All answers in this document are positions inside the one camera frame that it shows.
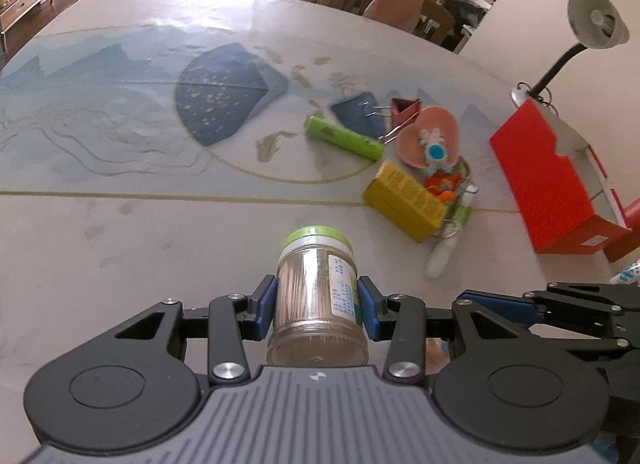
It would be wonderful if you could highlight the small green-capped clear tube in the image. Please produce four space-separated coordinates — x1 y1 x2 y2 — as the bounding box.
424 231 462 279

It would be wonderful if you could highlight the red binder clip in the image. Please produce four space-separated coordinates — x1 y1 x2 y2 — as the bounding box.
359 97 424 141

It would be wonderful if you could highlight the orange toy in clear pouch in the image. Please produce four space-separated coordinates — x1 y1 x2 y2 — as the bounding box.
424 158 472 206

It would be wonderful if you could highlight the pink cloth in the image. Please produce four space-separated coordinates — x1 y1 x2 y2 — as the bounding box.
362 0 429 36

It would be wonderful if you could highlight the clear vial with green label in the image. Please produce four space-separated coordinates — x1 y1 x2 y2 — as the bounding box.
449 183 481 226

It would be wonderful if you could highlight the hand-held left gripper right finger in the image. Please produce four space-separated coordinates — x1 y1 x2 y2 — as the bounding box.
357 275 532 386

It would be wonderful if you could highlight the yellow cardboard box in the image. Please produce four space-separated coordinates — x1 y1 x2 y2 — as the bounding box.
362 159 449 244

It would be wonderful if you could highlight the green cylindrical tube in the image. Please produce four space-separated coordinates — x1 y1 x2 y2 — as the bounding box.
304 115 385 161

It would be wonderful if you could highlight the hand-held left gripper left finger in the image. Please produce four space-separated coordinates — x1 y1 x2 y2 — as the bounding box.
114 275 279 386

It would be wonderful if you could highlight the pink heart-shaped toy case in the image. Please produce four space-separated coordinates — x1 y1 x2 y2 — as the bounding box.
397 106 461 171

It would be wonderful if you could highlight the clear jar with green lid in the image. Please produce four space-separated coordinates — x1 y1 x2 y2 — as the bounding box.
266 225 371 368

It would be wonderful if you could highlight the grey gooseneck desk lamp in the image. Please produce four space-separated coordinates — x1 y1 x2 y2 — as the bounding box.
508 0 630 117

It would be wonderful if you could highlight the pile of dark clutter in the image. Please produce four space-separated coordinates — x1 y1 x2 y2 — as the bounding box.
434 0 489 53

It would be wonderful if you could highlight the printed tablecloth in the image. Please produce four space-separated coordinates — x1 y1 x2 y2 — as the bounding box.
0 0 640 464

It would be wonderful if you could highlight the red cardboard box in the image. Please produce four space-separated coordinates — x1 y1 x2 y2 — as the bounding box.
489 98 640 266

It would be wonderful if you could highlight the blue white packet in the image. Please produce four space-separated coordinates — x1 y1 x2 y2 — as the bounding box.
612 260 640 286

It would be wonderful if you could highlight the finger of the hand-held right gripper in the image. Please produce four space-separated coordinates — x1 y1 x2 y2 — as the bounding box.
544 335 635 366
456 282 640 327

